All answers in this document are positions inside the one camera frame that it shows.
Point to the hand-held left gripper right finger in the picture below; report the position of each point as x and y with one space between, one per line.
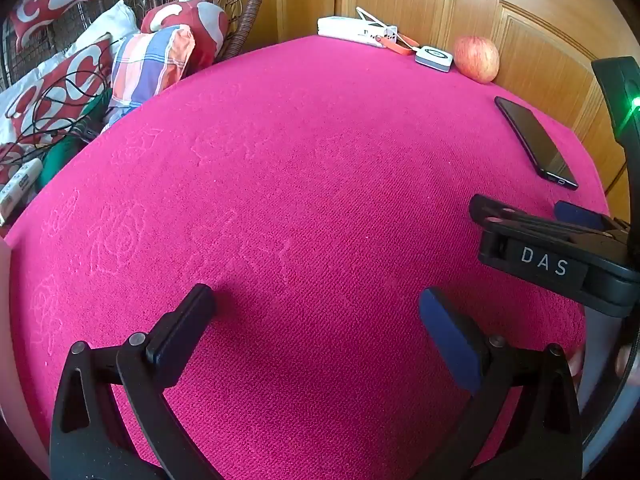
450 335

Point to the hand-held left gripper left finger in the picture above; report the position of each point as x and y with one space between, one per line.
185 330

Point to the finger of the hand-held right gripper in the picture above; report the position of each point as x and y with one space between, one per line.
580 215
535 260

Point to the person's right hand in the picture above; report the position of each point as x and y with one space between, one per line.
576 362

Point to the black smartphone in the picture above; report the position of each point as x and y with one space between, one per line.
535 140

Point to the red apple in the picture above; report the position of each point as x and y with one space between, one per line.
476 59

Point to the pink embossed table cloth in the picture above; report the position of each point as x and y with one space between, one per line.
300 185

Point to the small white grey square device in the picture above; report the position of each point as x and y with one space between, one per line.
434 57

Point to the green cloth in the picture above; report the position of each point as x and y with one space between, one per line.
60 155

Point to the white power strip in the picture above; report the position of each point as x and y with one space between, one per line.
20 180

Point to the plaid colourful cloth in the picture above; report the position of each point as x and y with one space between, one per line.
145 65

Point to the flat red white patterned cushion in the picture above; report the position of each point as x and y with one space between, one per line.
75 75

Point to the white flat device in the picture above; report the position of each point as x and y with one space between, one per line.
345 27

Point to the round red white cushion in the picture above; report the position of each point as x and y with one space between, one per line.
200 20

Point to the white pillow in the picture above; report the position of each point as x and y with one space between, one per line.
115 22

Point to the small red white cushion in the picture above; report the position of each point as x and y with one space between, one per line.
50 0

